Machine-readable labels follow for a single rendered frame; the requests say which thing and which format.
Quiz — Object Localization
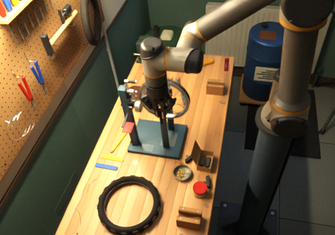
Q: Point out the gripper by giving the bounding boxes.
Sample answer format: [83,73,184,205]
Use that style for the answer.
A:
[140,85,177,119]

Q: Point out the small spoked wheel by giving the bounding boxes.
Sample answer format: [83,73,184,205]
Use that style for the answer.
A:
[138,78,192,119]

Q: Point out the blue truing stand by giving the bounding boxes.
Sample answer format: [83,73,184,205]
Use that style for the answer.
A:
[117,84,188,161]

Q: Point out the wooden slotted rack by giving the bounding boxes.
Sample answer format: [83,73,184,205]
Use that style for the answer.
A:
[175,205,203,232]

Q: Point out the red square plate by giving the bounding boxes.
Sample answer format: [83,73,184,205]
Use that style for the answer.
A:
[121,121,136,135]

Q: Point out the open cardboard box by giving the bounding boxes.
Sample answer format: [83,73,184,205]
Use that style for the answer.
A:
[190,139,215,174]

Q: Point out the closed cardboard box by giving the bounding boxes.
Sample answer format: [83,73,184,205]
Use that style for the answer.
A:
[205,77,226,96]

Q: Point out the grey dish with brass nipples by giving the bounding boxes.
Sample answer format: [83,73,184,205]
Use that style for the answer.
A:
[172,164,194,183]

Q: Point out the blue tyre lever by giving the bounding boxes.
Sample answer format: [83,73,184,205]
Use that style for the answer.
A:
[94,162,119,172]

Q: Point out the red lidded jar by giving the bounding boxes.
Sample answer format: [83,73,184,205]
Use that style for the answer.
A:
[192,180,209,199]

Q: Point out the white radiator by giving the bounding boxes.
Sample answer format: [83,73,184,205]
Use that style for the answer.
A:
[204,1,333,68]

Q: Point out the black hanging tyre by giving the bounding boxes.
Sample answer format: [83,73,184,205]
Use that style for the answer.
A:
[79,0,103,46]

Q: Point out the blue steel drum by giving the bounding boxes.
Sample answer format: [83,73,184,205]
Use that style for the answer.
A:
[241,21,286,103]

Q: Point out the small dark hanging tool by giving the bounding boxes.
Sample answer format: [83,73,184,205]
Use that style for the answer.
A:
[56,4,73,25]

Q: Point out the brown pegboard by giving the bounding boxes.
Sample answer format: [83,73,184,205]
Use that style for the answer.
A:
[0,0,106,218]

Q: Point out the wooden screwdriver shelf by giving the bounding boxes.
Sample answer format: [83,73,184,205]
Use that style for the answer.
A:
[0,0,35,26]

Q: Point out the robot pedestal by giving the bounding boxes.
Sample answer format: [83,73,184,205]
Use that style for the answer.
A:
[225,128,294,235]

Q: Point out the wooden handled hammer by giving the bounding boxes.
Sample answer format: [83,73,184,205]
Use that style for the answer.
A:
[39,8,79,60]

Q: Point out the blue handled pliers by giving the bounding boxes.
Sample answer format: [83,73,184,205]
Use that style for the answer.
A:
[24,54,50,96]

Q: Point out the red handled pliers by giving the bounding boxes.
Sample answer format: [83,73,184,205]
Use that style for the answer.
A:
[11,71,39,111]

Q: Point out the silver wire coil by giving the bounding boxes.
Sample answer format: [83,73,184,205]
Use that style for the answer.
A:
[5,109,37,143]

